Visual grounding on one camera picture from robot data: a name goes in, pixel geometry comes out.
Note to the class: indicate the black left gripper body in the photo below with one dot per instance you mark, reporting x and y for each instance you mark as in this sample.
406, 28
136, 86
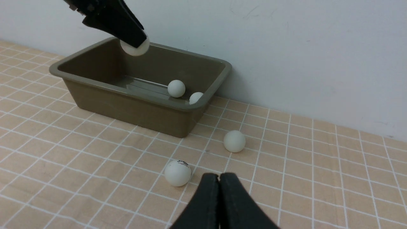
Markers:
100, 10

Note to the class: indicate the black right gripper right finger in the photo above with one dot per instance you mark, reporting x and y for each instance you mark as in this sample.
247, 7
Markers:
238, 209

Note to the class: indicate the white table-tennis ball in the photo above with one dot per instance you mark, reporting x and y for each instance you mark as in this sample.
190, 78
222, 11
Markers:
195, 97
141, 50

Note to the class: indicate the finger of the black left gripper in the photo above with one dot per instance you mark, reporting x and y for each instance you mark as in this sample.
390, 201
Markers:
133, 38
132, 16

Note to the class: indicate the olive plastic bin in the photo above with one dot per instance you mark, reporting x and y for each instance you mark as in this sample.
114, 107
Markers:
104, 79

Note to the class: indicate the checkered beige tablecloth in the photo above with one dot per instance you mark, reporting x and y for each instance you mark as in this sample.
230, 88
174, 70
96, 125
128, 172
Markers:
64, 167

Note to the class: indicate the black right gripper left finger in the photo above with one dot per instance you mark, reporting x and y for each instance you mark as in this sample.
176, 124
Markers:
202, 210

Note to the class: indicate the white ball with logo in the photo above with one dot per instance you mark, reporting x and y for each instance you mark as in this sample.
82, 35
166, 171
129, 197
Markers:
177, 173

